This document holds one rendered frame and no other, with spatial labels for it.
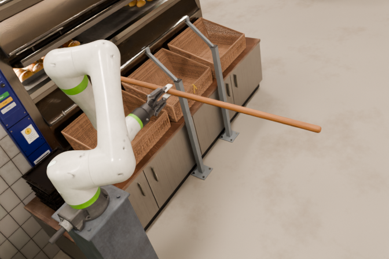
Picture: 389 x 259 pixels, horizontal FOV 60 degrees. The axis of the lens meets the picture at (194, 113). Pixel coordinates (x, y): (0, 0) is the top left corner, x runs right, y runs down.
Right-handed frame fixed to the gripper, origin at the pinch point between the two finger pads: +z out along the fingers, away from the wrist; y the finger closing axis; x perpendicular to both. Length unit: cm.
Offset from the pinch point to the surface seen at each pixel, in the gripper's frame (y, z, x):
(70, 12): -30, 18, -84
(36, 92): 3, -27, -86
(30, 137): 24, -46, -83
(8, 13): -45, -18, -86
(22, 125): 14, -45, -83
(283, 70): 119, 204, -23
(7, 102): -4, -45, -83
